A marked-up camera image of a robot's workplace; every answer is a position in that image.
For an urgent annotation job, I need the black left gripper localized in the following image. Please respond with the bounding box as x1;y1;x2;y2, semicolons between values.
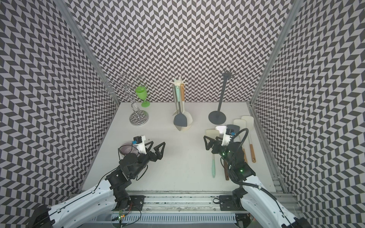
130;141;165;179

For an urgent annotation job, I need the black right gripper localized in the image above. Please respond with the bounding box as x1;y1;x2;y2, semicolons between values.
204;136;235;168

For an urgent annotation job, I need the white spatula wooden handle rack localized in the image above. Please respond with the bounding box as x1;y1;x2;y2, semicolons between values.
180;83;193;125

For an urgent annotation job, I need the white spatula mint handle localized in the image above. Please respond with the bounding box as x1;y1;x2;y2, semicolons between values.
205;129;221;178

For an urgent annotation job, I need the steel spoon brown handle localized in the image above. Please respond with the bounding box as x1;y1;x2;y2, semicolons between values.
215;125;230;181

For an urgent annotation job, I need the grey spatula mint handle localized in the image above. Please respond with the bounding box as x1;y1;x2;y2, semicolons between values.
227;124;240;135

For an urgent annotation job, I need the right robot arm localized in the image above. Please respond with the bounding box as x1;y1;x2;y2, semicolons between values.
203;128;311;228

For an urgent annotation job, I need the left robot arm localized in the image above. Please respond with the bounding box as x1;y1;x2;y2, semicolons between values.
26;142;166;228

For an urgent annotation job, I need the dark grey utensil rack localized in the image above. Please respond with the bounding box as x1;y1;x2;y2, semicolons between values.
208;71;233;125

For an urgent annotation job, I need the cream utensil rack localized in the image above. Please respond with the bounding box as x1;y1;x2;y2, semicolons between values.
172;79;193;131

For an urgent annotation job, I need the pink ceramic cup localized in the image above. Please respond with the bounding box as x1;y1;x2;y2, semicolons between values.
118;143;139;155

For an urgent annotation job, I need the green plastic goblet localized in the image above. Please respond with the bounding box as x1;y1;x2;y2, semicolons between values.
135;86;150;107

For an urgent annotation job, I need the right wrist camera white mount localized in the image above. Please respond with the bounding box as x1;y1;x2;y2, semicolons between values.
221;128;235;146

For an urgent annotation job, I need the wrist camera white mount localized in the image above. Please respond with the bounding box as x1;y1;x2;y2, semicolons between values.
133;135;146;154
221;128;235;146

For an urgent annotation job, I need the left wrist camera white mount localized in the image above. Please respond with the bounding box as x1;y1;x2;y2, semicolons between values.
133;135;146;154

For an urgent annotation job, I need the chrome wire glass rack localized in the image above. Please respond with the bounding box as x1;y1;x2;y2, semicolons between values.
107;74;149;126

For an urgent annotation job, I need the grey turner mint handle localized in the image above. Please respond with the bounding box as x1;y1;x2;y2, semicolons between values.
173;85;188;127

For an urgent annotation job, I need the cream spatula cream handle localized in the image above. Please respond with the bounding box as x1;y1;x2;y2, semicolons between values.
172;85;178;116

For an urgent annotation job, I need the metal base rail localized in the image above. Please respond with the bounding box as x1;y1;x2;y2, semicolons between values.
68;190;303;228

